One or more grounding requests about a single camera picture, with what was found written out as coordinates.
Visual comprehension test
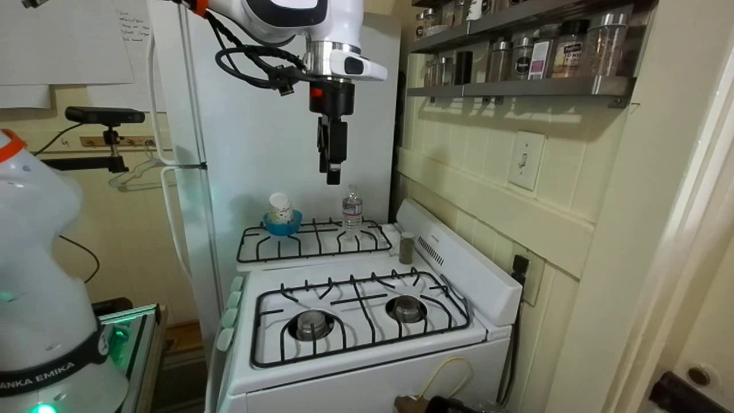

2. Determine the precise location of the white refrigerator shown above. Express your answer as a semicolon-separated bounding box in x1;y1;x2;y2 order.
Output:
147;0;402;338

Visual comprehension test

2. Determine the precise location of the white light switch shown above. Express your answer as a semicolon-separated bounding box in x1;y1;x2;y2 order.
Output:
509;131;545;190

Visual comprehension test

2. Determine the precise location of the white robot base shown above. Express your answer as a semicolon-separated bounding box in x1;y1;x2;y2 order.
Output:
0;128;128;413

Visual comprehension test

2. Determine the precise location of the white gas stove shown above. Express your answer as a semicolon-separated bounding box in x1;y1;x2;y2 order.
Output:
205;201;524;413

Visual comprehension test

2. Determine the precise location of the small grey shaker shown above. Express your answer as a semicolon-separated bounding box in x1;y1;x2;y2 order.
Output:
399;232;415;265

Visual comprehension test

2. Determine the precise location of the left black burner grate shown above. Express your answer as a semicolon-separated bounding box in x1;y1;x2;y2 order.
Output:
236;221;392;265

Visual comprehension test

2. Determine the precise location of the patterned paper cup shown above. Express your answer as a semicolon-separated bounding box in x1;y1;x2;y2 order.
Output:
268;194;293;224

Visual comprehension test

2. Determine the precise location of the blue bowl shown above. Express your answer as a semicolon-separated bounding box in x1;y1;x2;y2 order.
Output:
262;211;303;236

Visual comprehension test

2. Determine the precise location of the clear water bottle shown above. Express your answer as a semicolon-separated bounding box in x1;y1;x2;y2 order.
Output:
341;194;363;236

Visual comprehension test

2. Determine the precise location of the grey spice rack shelf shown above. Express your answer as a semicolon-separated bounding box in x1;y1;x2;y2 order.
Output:
409;0;656;109

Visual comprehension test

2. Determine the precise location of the black camera on stand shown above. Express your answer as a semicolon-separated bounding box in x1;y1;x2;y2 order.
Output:
47;107;144;173

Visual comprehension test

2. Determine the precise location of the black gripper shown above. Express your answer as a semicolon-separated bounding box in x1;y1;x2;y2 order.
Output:
310;81;355;186

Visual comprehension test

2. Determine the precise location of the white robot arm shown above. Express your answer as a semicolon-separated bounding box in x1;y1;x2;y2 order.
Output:
175;0;387;186

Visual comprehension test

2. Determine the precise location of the black wall plug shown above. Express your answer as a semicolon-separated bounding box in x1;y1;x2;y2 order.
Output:
512;255;531;284

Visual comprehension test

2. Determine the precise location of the black burner grate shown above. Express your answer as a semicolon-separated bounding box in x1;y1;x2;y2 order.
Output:
251;268;471;368
236;221;392;265

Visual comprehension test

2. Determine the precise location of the right black burner grate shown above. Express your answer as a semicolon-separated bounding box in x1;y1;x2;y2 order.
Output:
251;268;471;368

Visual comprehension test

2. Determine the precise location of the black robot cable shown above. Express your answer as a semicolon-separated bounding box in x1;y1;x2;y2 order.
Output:
205;9;311;98

